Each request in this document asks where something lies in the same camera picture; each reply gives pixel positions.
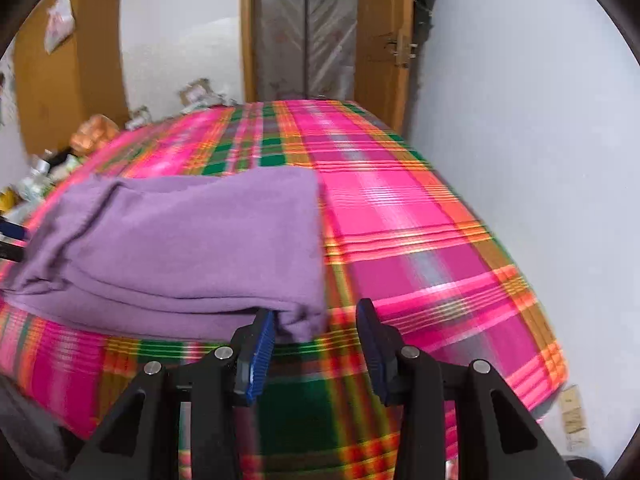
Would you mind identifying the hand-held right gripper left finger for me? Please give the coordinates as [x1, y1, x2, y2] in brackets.
[67, 308, 277, 480]

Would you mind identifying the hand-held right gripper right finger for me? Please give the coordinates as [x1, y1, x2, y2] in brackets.
[356, 298, 573, 480]

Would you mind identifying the purple fleece garment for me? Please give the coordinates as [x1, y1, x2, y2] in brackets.
[2, 166, 329, 344]

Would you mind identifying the bag of oranges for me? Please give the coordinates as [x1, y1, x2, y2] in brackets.
[69, 113, 122, 157]

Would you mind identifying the pink green plaid cloth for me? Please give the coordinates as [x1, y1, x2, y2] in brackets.
[0, 100, 569, 480]

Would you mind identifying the wooden wardrobe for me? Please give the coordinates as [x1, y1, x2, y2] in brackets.
[12, 0, 132, 157]

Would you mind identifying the white plastic bag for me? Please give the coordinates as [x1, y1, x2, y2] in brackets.
[43, 0, 77, 56]

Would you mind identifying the clear plastic curtain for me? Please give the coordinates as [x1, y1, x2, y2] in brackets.
[252, 0, 359, 104]

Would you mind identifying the wooden door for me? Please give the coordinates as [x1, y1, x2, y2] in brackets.
[355, 0, 417, 137]

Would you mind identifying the dark hanging garment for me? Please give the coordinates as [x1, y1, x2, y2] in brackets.
[414, 0, 439, 62]

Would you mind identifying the wall socket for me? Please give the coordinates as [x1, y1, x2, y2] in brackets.
[558, 384, 589, 434]

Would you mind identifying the metal door handle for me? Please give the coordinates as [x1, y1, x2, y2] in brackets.
[384, 32, 419, 69]

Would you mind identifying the wooden door frame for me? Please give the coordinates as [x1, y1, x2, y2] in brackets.
[239, 0, 259, 107]

